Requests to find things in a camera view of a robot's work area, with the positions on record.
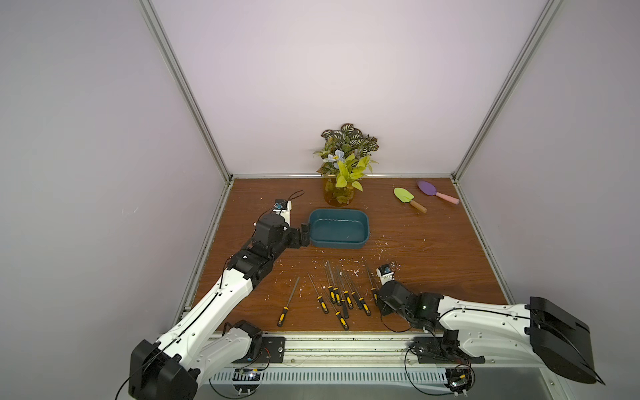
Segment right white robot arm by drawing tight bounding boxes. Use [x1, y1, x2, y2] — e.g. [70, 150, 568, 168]
[378, 279, 603, 384]

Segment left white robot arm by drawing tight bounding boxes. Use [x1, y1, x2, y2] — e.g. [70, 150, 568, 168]
[123, 213, 310, 399]

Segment teal plastic storage box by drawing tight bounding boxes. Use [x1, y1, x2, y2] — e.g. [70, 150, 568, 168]
[308, 208, 370, 249]

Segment amber glass vase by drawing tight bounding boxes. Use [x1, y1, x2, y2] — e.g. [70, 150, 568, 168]
[323, 176, 355, 207]

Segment artificial plant bouquet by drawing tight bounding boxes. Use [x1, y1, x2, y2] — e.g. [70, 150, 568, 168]
[314, 123, 379, 192]

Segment right circuit board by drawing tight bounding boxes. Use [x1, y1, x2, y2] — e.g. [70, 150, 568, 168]
[444, 365, 475, 396]

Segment circuit board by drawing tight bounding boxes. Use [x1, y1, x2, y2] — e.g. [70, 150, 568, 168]
[232, 368, 263, 398]
[444, 365, 475, 396]

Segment left circuit board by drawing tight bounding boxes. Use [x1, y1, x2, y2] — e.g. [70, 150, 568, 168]
[232, 368, 263, 398]

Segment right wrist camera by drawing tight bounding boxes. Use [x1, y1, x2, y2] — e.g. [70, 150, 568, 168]
[376, 263, 394, 285]

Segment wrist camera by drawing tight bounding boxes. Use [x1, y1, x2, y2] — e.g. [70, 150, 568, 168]
[272, 199, 292, 224]
[376, 263, 394, 285]

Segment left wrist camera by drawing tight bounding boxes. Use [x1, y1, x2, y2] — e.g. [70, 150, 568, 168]
[272, 199, 292, 224]

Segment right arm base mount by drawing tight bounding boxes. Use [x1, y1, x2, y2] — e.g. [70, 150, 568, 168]
[410, 330, 486, 364]

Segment long file yellow handle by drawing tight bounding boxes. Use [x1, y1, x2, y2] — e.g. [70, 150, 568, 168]
[277, 277, 300, 328]

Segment green trowel wooden handle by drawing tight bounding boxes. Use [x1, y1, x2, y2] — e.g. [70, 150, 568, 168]
[393, 187, 427, 213]

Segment aluminium rail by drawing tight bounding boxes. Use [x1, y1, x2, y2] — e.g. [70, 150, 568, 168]
[209, 332, 551, 371]

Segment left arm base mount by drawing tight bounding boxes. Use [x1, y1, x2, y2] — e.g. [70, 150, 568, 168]
[233, 320, 286, 365]

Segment purple trowel pink handle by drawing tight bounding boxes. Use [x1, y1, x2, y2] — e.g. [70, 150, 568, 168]
[417, 181, 460, 205]

